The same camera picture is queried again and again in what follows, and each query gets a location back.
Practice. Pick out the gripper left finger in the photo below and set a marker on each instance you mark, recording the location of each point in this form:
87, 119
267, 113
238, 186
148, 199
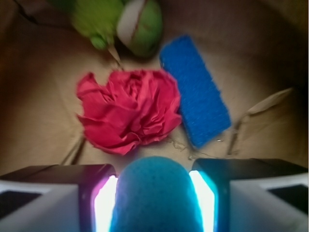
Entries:
57, 198

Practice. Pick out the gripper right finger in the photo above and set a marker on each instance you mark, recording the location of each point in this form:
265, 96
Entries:
252, 195

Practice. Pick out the blue foam ball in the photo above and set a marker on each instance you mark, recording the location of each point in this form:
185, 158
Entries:
155, 194

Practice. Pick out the blue rectangular sponge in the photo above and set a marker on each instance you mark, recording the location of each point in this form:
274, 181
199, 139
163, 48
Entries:
204, 113

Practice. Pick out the crumpled red paper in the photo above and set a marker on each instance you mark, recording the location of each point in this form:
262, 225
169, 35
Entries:
134, 108

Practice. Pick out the brown paper bag tray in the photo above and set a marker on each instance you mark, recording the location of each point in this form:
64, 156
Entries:
255, 50

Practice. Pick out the green plush frog toy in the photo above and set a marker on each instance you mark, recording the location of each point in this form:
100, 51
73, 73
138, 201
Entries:
137, 24

